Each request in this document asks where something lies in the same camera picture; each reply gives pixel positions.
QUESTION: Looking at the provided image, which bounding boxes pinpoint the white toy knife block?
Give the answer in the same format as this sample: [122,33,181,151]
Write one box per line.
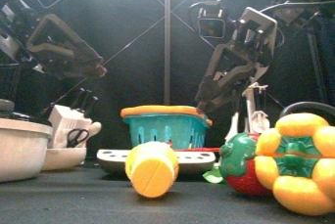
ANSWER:
[46,104,94,150]

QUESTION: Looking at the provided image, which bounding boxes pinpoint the teal basket with orange rim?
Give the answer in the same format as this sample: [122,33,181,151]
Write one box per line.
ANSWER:
[119,104,215,151]

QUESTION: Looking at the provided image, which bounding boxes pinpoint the black toy scissors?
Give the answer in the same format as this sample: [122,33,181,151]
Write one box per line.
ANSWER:
[64,127,91,149]

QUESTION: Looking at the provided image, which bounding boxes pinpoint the red toy pepper green stem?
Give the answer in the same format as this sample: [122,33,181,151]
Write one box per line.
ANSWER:
[217,131,274,198]

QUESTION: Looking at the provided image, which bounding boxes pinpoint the white toy pot with lid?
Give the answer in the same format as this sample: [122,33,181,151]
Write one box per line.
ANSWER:
[0,98,55,184]

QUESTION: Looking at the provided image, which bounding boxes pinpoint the white toy bowl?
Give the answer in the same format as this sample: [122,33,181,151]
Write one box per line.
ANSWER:
[42,147,89,171]

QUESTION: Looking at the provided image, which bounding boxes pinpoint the yellow toy bell pepper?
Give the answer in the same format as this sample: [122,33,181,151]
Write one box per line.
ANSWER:
[252,112,335,216]

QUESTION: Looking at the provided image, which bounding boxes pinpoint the green toy vegetable piece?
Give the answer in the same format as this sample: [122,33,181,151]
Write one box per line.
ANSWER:
[201,164,225,185]

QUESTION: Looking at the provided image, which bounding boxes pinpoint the grey toy cutting board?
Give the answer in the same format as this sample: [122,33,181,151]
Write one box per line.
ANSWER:
[95,148,217,176]

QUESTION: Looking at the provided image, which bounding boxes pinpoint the black handled toy knife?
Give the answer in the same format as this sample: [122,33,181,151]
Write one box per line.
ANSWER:
[71,87,86,111]

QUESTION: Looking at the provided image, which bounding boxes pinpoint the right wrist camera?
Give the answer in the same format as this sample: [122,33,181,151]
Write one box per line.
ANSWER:
[188,0,229,40]

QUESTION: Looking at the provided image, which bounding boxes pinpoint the grey metal frame pole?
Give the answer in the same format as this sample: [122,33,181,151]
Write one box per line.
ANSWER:
[162,0,173,106]

